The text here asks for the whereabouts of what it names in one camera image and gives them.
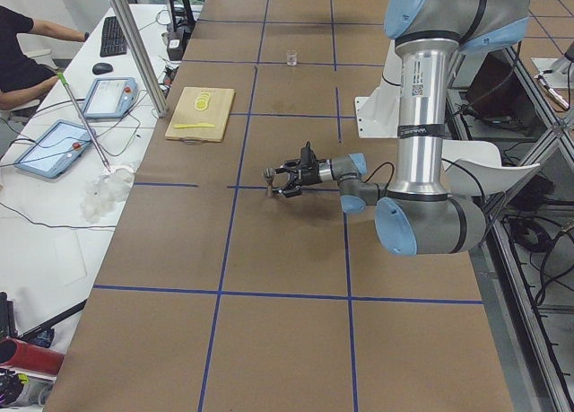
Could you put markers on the clear glass beaker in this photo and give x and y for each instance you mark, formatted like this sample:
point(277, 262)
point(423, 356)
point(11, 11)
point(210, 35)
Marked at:
point(291, 57)

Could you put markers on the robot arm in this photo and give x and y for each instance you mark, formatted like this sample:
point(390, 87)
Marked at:
point(414, 213)

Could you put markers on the red cylinder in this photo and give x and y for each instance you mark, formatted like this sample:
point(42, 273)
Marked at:
point(26, 357)

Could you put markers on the teach pendant tablet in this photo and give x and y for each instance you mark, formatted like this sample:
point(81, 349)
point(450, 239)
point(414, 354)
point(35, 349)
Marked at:
point(110, 98)
point(55, 151)

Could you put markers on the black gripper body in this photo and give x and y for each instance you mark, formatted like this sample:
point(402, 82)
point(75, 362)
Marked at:
point(310, 175)

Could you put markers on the near teach pendant tablet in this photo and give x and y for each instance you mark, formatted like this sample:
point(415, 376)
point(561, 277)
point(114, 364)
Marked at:
point(55, 151)

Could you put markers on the white plastic chair shell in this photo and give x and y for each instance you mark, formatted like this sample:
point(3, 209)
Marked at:
point(483, 160)

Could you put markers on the crumpled white tissue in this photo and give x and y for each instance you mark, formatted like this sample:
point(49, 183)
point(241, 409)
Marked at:
point(109, 189)

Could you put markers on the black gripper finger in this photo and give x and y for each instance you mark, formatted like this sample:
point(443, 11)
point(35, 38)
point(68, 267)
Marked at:
point(291, 188)
point(290, 166)

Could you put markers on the bamboo cutting board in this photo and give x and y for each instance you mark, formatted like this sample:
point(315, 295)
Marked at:
point(217, 112)

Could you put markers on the seated man black shirt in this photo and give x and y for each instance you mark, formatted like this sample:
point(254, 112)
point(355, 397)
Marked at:
point(22, 78)

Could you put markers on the green handled reacher grabber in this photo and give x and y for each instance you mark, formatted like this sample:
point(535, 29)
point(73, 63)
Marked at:
point(85, 123)

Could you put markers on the aluminium frame post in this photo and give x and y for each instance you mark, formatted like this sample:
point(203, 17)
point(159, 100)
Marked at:
point(143, 63)

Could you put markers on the black computer mouse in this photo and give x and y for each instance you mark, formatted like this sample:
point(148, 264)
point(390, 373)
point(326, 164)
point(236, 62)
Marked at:
point(102, 68)

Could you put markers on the far teach pendant tablet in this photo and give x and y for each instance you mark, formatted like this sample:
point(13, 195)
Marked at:
point(110, 98)

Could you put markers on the yellow plastic knife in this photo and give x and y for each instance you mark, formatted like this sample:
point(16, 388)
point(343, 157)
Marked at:
point(194, 125)

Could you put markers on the black keyboard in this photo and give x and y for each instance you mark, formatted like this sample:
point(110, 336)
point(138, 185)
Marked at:
point(112, 40)

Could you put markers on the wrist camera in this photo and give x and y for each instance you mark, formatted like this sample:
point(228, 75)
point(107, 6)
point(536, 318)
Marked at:
point(307, 157)

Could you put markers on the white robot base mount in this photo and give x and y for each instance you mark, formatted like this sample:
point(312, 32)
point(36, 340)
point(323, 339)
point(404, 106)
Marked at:
point(377, 115)

